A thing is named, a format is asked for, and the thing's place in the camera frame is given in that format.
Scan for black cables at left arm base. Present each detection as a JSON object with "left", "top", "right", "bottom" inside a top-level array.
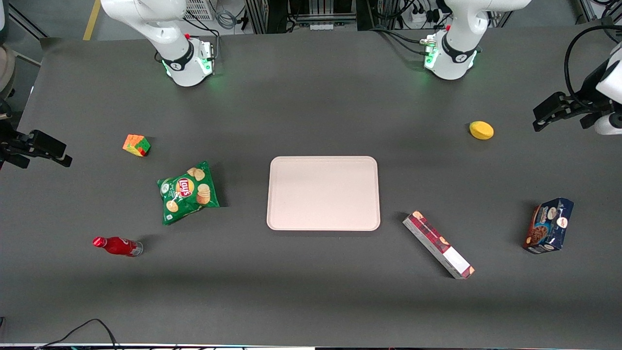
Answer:
[{"left": 368, "top": 25, "right": 438, "bottom": 58}]

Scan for green Lay's chips bag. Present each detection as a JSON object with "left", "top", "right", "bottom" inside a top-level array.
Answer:
[{"left": 156, "top": 160, "right": 221, "bottom": 226}]

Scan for pale pink plastic tray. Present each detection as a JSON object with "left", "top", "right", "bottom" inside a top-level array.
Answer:
[{"left": 266, "top": 156, "right": 381, "bottom": 232}]

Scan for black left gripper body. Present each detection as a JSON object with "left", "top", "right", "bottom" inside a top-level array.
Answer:
[{"left": 559, "top": 92, "right": 614, "bottom": 130}]

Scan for white power strip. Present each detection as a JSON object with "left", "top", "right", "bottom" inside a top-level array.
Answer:
[{"left": 409, "top": 9, "right": 440, "bottom": 26}]

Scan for red plaid cookie box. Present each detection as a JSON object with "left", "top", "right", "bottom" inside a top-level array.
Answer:
[{"left": 402, "top": 210, "right": 476, "bottom": 280}]

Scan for black cable at right arm base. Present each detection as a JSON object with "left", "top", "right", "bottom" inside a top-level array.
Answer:
[{"left": 155, "top": 12, "right": 222, "bottom": 65}]

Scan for white perforated panel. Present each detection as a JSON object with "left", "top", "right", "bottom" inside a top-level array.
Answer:
[{"left": 184, "top": 0, "right": 215, "bottom": 22}]

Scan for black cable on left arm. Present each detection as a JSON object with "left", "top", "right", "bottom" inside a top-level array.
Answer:
[{"left": 563, "top": 23, "right": 622, "bottom": 108}]

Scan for grey coiled cable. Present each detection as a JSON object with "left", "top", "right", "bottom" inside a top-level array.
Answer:
[{"left": 215, "top": 0, "right": 239, "bottom": 31}]

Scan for blue chocolate cookie pack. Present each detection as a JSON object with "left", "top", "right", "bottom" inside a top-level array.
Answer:
[{"left": 522, "top": 197, "right": 575, "bottom": 255}]

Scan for yellow round sponge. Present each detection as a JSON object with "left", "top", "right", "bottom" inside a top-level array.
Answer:
[{"left": 468, "top": 121, "right": 495, "bottom": 141}]

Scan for thin black table-edge cable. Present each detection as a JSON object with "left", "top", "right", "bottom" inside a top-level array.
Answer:
[{"left": 35, "top": 318, "right": 121, "bottom": 350}]

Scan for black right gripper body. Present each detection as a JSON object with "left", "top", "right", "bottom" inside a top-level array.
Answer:
[{"left": 0, "top": 127, "right": 34, "bottom": 170}]

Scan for red cola bottle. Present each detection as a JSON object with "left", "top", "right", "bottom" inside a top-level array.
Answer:
[{"left": 92, "top": 236, "right": 144, "bottom": 258}]

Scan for colourful Rubik's cube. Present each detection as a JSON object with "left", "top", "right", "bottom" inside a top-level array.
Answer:
[{"left": 122, "top": 134, "right": 152, "bottom": 158}]

